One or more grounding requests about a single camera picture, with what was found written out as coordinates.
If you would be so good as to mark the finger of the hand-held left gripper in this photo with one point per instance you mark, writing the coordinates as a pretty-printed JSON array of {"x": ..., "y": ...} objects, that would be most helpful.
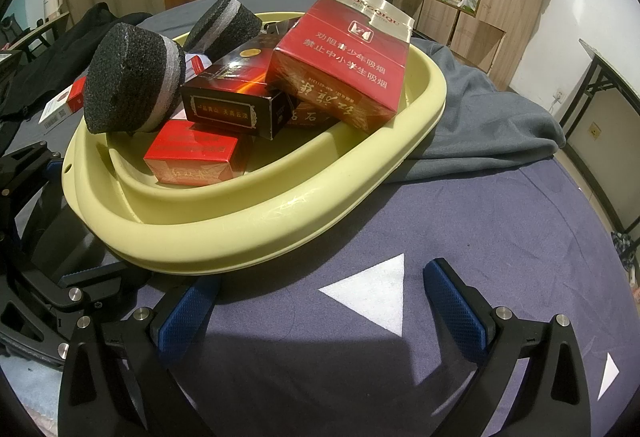
[
  {"x": 87, "y": 279},
  {"x": 50, "y": 167}
]

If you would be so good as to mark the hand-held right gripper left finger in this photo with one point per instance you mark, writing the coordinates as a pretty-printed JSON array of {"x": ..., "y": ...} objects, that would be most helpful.
[{"x": 187, "y": 312}]

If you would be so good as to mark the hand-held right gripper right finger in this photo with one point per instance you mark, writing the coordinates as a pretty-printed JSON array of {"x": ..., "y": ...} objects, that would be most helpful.
[{"x": 455, "y": 312}]

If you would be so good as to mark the pale yellow plastic basin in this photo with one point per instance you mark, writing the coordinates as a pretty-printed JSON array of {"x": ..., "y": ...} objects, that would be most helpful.
[{"x": 250, "y": 227}]

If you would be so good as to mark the plain red box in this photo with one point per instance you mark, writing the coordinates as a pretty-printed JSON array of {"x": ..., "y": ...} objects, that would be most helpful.
[{"x": 190, "y": 149}]

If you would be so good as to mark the dark box gold medal print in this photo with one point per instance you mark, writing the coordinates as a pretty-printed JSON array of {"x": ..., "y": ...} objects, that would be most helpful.
[{"x": 230, "y": 104}]

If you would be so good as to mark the black sponge disc beige cap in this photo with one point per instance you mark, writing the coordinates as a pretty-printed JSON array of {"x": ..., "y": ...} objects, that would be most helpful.
[{"x": 235, "y": 24}]

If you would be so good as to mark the dark red small box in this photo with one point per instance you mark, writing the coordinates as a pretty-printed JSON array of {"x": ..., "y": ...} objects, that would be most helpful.
[{"x": 310, "y": 113}]

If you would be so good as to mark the red carton silver end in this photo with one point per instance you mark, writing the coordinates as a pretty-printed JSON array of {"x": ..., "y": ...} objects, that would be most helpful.
[{"x": 340, "y": 62}]

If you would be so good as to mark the dark grey cloth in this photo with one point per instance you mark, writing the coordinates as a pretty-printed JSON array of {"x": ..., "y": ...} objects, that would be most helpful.
[{"x": 50, "y": 224}]

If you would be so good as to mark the light blue cloth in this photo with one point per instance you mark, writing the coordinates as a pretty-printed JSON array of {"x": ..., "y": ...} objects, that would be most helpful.
[{"x": 25, "y": 392}]

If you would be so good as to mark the black cloth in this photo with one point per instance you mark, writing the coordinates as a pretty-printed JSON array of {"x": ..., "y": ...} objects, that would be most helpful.
[{"x": 85, "y": 37}]

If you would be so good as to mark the white electric kettle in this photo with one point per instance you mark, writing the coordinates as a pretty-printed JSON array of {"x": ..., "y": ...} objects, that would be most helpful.
[{"x": 54, "y": 3}]

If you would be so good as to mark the dark clothes on floor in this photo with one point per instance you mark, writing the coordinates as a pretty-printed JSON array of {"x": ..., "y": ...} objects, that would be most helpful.
[{"x": 626, "y": 244}]

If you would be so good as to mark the black folding table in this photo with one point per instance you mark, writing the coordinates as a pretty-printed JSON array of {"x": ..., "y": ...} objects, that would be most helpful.
[{"x": 610, "y": 62}]

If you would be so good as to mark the beige wall outlet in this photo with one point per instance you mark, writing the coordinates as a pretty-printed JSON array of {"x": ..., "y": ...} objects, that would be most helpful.
[{"x": 595, "y": 130}]

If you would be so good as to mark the white wall socket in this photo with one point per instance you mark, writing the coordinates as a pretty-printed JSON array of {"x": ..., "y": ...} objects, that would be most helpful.
[{"x": 560, "y": 95}]

